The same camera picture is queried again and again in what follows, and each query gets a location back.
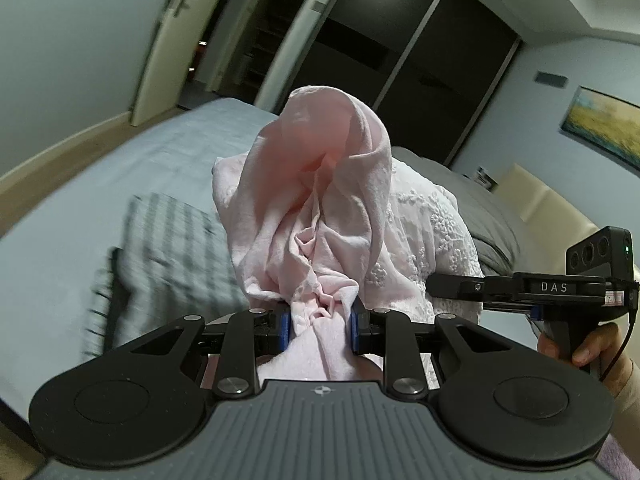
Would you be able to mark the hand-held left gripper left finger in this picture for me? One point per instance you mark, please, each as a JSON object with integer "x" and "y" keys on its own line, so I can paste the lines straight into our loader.
{"x": 285, "y": 329}

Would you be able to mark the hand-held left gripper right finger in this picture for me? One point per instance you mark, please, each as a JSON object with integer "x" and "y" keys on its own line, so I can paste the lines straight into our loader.
{"x": 354, "y": 332}

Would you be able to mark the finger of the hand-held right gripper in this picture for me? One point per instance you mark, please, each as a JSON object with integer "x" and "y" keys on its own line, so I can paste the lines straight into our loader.
{"x": 465, "y": 287}

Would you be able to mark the person's right forearm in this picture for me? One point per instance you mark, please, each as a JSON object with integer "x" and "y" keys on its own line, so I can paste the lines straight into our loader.
{"x": 630, "y": 400}

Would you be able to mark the person's right hand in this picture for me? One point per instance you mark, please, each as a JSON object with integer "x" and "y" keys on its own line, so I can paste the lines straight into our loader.
{"x": 597, "y": 345}

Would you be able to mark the pale pink embroidered garment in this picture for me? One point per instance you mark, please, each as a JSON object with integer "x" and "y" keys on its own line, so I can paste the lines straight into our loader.
{"x": 440, "y": 240}

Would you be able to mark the beige padded headboard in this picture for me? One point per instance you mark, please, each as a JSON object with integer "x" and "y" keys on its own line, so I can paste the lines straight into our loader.
{"x": 545, "y": 205}

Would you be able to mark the small bedside box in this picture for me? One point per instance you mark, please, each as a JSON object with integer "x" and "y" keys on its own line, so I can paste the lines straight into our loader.
{"x": 484, "y": 176}

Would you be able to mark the grey striped cloth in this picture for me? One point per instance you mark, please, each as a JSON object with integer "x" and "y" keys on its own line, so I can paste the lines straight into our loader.
{"x": 165, "y": 240}

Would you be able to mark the framed landscape painting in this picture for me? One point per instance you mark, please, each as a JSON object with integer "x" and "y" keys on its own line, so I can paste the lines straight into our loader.
{"x": 605, "y": 125}

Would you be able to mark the person's pink clothing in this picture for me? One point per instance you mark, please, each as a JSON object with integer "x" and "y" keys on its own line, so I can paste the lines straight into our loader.
{"x": 620, "y": 467}

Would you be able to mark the dark sliding wardrobe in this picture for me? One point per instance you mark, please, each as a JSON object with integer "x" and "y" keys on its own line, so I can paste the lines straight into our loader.
{"x": 415, "y": 50}

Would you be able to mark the light grey bed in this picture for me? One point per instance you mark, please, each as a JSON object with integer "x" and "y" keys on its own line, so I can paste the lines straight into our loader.
{"x": 75, "y": 200}

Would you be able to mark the cream door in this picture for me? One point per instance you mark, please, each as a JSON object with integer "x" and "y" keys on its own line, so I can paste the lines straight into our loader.
{"x": 170, "y": 60}

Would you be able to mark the dark wall box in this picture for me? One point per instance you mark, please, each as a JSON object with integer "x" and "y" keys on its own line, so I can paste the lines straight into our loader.
{"x": 550, "y": 79}

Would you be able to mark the white door frame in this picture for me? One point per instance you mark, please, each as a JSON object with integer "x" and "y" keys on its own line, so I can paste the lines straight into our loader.
{"x": 305, "y": 35}

